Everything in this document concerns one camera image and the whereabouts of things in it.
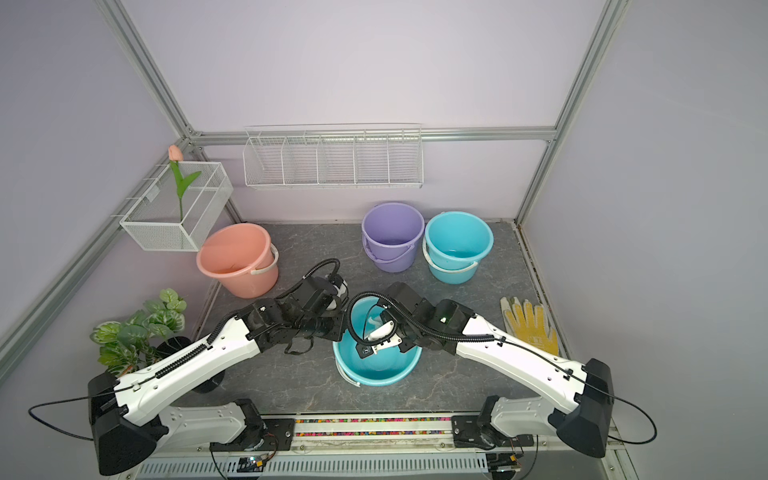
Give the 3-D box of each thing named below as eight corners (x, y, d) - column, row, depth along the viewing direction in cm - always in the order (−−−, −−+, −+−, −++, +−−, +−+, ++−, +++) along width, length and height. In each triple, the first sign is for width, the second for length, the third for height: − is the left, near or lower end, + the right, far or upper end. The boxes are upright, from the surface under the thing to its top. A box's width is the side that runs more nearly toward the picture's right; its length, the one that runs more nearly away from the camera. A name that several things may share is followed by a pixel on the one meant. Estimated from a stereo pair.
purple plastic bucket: (365, 280, 106) (360, 248, 92) (368, 236, 119) (364, 202, 105) (422, 280, 106) (426, 247, 92) (419, 236, 119) (422, 202, 105)
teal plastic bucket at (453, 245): (424, 293, 102) (428, 261, 88) (420, 246, 116) (424, 211, 102) (486, 293, 102) (500, 261, 88) (475, 246, 116) (486, 211, 102)
